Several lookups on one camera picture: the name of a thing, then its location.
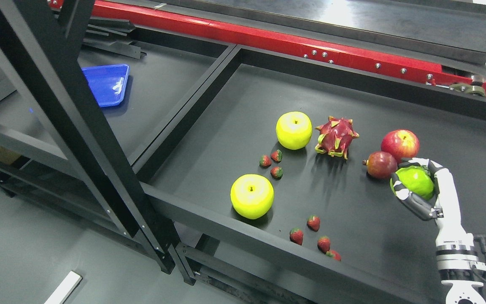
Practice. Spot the red apple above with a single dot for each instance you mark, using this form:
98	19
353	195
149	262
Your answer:
401	143

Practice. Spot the strawberry lower right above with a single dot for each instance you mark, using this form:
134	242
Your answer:
323	244

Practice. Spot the lower yellow apple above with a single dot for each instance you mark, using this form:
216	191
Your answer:
252	196

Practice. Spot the strawberry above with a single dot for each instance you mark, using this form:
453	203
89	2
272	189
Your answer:
296	236
276	172
313	222
276	156
265	161
323	244

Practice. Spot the strawberry top left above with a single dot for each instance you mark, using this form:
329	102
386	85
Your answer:
265	161

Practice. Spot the red metal beam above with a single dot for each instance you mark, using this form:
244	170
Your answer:
162	16

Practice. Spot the strawberry top right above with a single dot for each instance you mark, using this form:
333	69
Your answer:
276	156

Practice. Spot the black metal shelf rack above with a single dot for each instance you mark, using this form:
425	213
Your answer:
196	115

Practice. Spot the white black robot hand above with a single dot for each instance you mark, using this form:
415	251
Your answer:
445	210

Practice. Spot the pink dragon fruit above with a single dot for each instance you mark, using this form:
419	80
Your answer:
335	137

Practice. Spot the strawberry middle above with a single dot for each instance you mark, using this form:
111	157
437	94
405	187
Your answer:
276	172

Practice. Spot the yellow apple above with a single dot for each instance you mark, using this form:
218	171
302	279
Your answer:
294	130
252	196

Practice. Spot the blue plastic tray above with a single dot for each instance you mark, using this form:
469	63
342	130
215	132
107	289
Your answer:
108	83

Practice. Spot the strawberry lower upper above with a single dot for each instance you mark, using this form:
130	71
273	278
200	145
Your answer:
313	222

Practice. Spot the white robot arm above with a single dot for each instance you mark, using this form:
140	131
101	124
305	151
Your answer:
462	268

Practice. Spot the green apple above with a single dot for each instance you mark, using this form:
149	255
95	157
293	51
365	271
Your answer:
415	180

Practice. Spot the strawberry lower left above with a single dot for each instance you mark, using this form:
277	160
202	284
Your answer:
296	236

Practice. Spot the upper yellow apple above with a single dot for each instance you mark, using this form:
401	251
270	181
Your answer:
294	130

